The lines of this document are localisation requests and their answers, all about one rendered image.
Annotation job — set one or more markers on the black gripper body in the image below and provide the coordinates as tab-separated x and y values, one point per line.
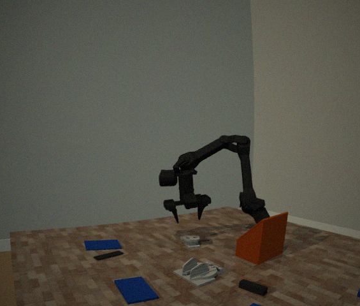
171	204

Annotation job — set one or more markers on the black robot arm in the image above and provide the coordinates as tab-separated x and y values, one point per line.
184	168

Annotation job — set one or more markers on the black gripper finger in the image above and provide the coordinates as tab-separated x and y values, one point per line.
175	214
200	210

